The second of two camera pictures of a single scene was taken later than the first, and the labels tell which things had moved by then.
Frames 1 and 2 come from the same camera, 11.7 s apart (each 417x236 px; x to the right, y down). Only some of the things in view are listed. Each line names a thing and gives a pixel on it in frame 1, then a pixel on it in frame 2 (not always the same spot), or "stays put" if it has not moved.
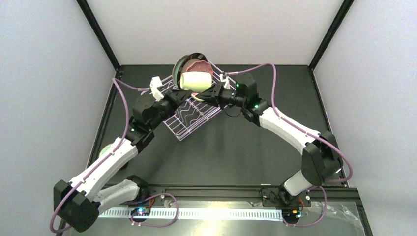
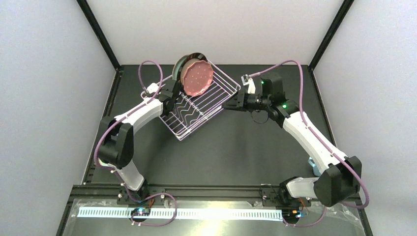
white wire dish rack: (194, 110) stays put
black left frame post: (100, 33) stays put
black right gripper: (215, 94) to (241, 101)
